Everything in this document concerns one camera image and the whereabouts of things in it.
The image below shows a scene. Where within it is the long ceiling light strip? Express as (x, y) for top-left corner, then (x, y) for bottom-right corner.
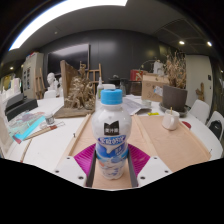
(8, 0), (129, 52)

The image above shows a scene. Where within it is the white ceramic mug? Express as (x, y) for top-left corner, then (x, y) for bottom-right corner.
(161, 106), (181, 131)

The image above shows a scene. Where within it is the wooden cactus-shaped figure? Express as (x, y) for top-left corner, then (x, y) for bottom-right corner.
(195, 82), (205, 102)

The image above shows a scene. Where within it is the grey plant saucer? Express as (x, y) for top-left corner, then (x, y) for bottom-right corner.
(158, 101), (191, 118)

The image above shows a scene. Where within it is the wooden easel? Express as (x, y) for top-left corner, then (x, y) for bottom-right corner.
(79, 60), (103, 88)
(34, 67), (46, 99)

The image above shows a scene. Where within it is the brown cardboard box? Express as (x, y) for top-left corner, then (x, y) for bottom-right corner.
(141, 73), (170, 103)

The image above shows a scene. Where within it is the dried plant in grey pot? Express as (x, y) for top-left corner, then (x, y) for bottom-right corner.
(162, 49), (188, 113)

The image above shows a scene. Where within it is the black wall screen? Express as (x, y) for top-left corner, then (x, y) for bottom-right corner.
(46, 43), (91, 75)

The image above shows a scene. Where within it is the wooden paintbrush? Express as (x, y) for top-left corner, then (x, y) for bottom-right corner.
(24, 121), (66, 141)

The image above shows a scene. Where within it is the long thin wooden brush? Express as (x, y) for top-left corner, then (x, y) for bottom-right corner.
(19, 138), (33, 163)

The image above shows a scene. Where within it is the newspaper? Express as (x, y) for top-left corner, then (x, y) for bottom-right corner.
(122, 94), (151, 116)

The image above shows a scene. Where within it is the golden sculpture on wooden board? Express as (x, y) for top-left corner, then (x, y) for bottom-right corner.
(53, 59), (98, 119)

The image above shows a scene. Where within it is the black flat box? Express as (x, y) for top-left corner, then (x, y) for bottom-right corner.
(4, 92), (39, 122)

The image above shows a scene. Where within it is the blue-capped plastic drink bottle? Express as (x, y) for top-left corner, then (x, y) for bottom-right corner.
(91, 88), (133, 181)

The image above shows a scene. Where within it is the white canvas panel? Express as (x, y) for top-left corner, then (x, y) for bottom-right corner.
(0, 99), (14, 158)

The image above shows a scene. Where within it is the red box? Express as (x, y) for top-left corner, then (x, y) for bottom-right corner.
(129, 69), (148, 82)

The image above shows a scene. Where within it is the white shelf cabinet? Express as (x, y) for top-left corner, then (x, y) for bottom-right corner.
(21, 52), (45, 100)

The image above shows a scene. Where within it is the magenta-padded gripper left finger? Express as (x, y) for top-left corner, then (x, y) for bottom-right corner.
(53, 143), (98, 188)

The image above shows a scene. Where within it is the small spray bottle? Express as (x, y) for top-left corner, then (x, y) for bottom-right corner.
(96, 77), (105, 100)

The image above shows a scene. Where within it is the small paint jar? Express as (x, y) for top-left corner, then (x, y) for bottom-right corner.
(44, 113), (55, 126)

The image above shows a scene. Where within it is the white plaster bust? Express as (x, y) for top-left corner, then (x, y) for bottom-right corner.
(45, 72), (61, 93)

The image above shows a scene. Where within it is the black backpack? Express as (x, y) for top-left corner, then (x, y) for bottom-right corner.
(209, 119), (224, 139)

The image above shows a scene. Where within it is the flat round red coaster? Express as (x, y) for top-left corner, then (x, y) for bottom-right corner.
(181, 120), (193, 130)

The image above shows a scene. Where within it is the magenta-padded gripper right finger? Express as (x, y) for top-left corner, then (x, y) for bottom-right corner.
(127, 143), (173, 188)

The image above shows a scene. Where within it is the colourful painting board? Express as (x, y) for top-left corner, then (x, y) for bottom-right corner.
(9, 110), (47, 142)

